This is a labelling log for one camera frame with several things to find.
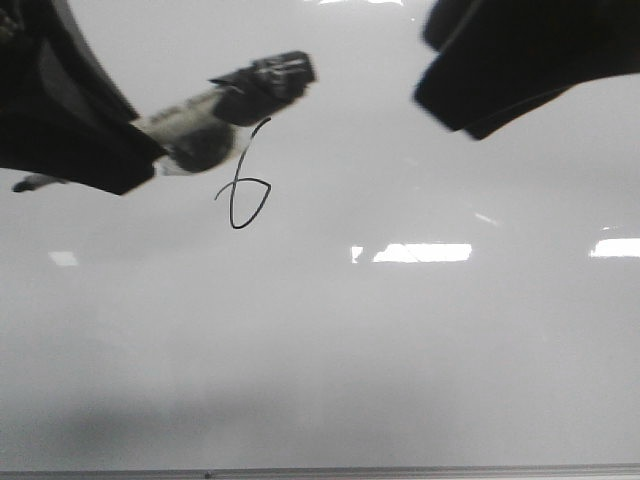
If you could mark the grey whiteboard bottom frame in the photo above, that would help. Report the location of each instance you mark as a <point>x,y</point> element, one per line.
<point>584,471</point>

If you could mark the white glossy whiteboard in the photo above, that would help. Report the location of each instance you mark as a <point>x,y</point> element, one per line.
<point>379,292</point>

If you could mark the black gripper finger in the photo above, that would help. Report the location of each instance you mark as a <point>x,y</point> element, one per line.
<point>499,60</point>
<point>62,116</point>

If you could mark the white black whiteboard marker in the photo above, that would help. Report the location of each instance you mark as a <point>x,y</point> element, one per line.
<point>203,131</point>

